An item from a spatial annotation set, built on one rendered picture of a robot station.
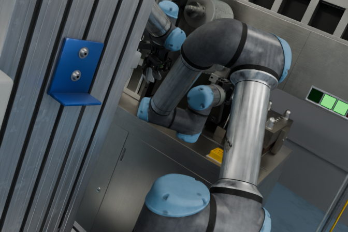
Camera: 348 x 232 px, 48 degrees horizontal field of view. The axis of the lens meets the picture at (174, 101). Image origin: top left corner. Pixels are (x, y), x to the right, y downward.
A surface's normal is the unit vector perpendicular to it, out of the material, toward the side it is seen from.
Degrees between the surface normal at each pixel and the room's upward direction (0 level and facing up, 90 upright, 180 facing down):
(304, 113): 90
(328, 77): 90
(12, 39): 90
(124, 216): 90
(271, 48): 53
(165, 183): 7
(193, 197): 7
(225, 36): 74
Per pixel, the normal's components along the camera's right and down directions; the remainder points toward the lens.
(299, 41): -0.46, 0.07
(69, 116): 0.74, 0.45
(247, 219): 0.40, -0.26
